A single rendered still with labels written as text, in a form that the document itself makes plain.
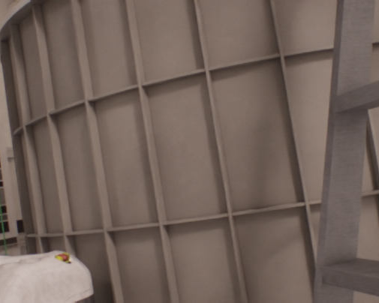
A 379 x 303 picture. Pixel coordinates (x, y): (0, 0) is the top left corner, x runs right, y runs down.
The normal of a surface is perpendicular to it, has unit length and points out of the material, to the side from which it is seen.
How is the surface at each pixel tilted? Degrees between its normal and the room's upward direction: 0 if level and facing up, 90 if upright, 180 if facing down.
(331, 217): 93
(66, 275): 90
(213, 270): 90
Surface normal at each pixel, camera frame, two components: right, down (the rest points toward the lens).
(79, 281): 0.84, -0.16
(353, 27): 0.30, -0.06
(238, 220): -0.25, -0.03
